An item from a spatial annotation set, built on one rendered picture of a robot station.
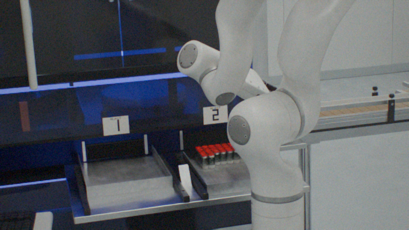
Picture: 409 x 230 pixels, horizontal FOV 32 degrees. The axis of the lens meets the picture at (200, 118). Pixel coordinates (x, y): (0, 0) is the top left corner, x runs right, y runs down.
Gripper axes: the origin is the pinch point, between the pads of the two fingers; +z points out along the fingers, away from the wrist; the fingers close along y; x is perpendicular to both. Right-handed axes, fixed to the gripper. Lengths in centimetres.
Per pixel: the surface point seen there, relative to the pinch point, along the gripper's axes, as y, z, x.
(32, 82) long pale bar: -49, -28, -52
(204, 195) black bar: 1.6, 7.4, -37.2
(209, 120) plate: -36, 29, -35
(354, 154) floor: -148, 295, -85
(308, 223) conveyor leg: -16, 91, -52
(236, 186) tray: 0.9, 16.7, -31.6
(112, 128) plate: -41, 3, -54
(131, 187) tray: -13, -2, -53
